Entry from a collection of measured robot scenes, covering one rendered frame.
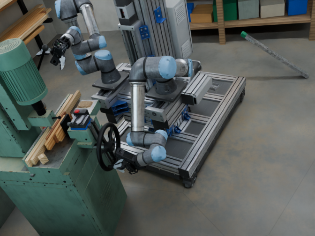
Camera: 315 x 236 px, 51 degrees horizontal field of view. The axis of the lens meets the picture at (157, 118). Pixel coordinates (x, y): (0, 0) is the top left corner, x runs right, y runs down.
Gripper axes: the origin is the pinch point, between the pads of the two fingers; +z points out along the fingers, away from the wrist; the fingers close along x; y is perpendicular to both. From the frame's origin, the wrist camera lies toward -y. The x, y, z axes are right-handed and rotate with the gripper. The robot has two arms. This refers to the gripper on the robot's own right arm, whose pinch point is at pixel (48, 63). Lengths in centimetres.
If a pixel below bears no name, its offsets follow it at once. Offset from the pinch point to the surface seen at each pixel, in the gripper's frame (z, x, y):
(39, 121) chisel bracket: 16.0, 10.3, -28.5
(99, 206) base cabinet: 24, 68, -69
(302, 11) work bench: -265, 187, 24
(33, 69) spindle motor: 11.9, -3.2, 2.9
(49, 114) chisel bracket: 12.5, 13.3, -22.0
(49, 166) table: 37, 28, -31
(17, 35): -192, -96, -171
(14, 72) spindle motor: 19.8, -8.8, 2.4
